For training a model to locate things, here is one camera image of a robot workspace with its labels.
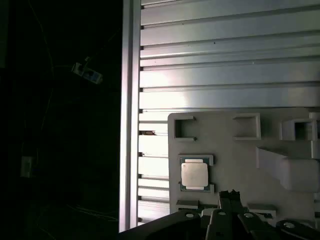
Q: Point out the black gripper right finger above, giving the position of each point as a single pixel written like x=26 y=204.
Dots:
x=252 y=227

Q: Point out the grey plastic parts rack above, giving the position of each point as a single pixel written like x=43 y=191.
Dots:
x=237 y=160

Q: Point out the silver CPU with green edge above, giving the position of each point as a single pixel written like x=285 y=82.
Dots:
x=194 y=175

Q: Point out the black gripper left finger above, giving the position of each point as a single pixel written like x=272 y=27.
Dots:
x=220 y=225

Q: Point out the small white blue box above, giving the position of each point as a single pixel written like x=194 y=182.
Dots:
x=87 y=72

